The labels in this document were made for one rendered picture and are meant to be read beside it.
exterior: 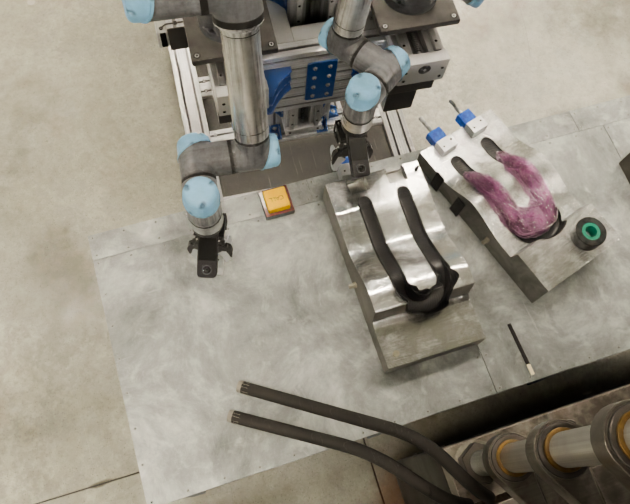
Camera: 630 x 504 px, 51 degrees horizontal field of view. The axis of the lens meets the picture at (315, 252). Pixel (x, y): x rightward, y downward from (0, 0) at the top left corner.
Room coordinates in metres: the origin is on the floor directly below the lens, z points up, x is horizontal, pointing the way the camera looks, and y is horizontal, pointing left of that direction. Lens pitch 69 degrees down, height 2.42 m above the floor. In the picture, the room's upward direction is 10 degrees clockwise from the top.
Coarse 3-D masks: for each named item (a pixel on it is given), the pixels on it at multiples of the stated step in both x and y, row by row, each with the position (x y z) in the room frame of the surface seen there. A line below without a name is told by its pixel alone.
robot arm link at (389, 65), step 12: (372, 48) 0.99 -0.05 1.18; (396, 48) 1.01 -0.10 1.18; (360, 60) 0.97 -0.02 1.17; (372, 60) 0.96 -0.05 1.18; (384, 60) 0.97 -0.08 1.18; (396, 60) 0.97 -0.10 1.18; (408, 60) 0.99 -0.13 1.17; (360, 72) 0.96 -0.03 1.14; (372, 72) 0.93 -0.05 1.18; (384, 72) 0.93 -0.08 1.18; (396, 72) 0.95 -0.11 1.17; (384, 84) 0.91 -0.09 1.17; (396, 84) 0.94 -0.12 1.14
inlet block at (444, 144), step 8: (424, 120) 1.04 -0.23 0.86; (440, 128) 1.02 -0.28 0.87; (432, 136) 0.99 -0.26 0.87; (440, 136) 0.99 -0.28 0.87; (448, 136) 0.99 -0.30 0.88; (432, 144) 0.97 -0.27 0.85; (440, 144) 0.96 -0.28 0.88; (448, 144) 0.96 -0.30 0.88; (456, 144) 0.97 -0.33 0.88; (440, 152) 0.95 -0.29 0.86; (448, 152) 0.95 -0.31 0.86
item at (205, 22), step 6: (198, 18) 1.08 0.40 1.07; (204, 18) 1.06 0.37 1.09; (210, 18) 1.06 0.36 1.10; (198, 24) 1.08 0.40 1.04; (204, 24) 1.06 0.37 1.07; (210, 24) 1.06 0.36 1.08; (204, 30) 1.05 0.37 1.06; (210, 30) 1.06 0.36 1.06; (216, 30) 1.04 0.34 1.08; (210, 36) 1.04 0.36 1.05; (216, 36) 1.04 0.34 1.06
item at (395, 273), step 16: (400, 192) 0.79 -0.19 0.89; (368, 208) 0.73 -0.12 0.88; (416, 208) 0.75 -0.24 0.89; (368, 224) 0.69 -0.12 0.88; (416, 224) 0.71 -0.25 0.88; (384, 240) 0.65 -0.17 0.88; (416, 240) 0.67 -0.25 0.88; (384, 256) 0.61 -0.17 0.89; (432, 256) 0.62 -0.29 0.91; (400, 272) 0.56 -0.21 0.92; (448, 272) 0.58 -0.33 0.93; (400, 288) 0.53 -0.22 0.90; (416, 288) 0.52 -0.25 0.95; (432, 288) 0.53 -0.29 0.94; (448, 288) 0.54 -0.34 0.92; (416, 304) 0.50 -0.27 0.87; (432, 304) 0.51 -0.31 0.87
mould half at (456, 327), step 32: (416, 160) 0.89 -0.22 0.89; (384, 192) 0.78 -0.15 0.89; (416, 192) 0.80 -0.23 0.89; (352, 224) 0.68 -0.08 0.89; (384, 224) 0.69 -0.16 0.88; (352, 256) 0.59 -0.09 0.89; (416, 256) 0.61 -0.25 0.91; (448, 256) 0.62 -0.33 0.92; (384, 288) 0.51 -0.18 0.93; (384, 320) 0.45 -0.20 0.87; (416, 320) 0.46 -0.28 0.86; (448, 320) 0.48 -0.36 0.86; (384, 352) 0.37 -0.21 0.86; (416, 352) 0.38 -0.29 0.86; (448, 352) 0.41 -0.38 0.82
